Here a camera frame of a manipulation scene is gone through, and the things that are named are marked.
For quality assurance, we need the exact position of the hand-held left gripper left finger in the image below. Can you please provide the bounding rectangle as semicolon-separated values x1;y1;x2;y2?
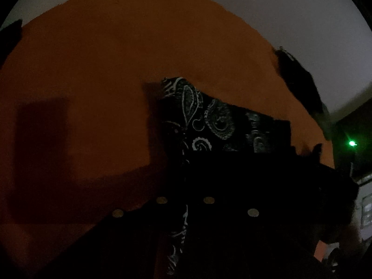
35;193;188;279

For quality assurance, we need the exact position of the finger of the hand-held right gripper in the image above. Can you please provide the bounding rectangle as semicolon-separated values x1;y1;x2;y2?
307;143;324;166

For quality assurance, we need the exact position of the dark cloth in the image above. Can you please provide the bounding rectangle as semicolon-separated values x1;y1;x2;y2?
0;19;23;64

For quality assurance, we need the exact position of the folded black garment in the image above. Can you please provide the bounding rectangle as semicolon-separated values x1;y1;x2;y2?
275;46;324;118

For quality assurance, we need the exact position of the black paisley garment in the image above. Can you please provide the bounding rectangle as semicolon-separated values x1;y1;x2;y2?
158;76;317;278

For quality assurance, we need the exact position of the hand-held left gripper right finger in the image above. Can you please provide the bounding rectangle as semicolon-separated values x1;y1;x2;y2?
186;194;340;279

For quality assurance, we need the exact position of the orange blanket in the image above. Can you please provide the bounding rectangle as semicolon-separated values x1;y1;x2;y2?
0;0;335;271

